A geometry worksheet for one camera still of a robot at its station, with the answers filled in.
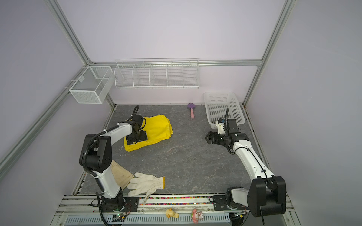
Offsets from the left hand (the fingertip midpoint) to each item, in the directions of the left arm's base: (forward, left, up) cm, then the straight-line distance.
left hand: (139, 140), depth 96 cm
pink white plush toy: (-45, -34, +1) cm, 57 cm away
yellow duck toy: (-43, -21, +2) cm, 48 cm away
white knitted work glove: (-28, -5, -3) cm, 29 cm away
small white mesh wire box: (+32, +30, +23) cm, 50 cm away
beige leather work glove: (-22, +8, -3) cm, 24 cm away
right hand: (-8, -48, +10) cm, 49 cm away
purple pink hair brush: (+32, -39, -2) cm, 51 cm away
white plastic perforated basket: (+32, -61, -1) cm, 69 cm away
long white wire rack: (+38, -14, +27) cm, 49 cm away
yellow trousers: (+10, -12, 0) cm, 16 cm away
